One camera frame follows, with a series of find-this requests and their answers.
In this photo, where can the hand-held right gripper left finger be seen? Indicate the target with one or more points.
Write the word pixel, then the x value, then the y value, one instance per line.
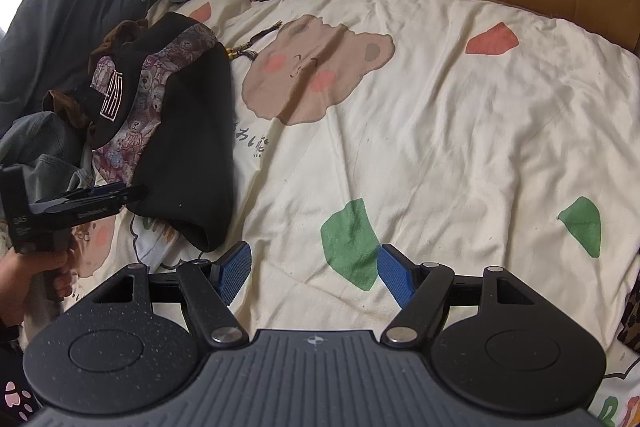
pixel 235 272

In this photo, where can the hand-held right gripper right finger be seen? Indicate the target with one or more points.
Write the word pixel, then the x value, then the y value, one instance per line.
pixel 395 277

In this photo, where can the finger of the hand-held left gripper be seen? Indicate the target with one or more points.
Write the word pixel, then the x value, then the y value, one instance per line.
pixel 90 212
pixel 95 192

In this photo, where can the black sweater with patterned sleeves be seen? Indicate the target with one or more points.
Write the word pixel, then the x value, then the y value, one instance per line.
pixel 195 132

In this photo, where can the person's left forearm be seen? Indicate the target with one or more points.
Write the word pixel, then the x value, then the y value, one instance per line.
pixel 6 332

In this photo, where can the person's left hand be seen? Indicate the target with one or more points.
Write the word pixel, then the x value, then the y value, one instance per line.
pixel 25 279

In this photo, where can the grey-blue denim garment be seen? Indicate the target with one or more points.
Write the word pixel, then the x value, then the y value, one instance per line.
pixel 45 147

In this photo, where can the brown cloth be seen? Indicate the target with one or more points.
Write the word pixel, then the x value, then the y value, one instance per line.
pixel 65 107

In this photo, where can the cream bear print bedsheet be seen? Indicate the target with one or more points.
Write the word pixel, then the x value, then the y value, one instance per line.
pixel 425 132

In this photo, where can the black paw print clothing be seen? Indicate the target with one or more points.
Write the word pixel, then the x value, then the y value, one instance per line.
pixel 15 372

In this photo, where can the dark grey pillow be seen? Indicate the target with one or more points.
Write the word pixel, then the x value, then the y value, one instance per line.
pixel 60 7

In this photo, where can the tassel charm with gold beads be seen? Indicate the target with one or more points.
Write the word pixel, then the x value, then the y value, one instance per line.
pixel 231 53

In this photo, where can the leopard print cushion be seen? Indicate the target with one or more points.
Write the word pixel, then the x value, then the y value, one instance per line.
pixel 631 322

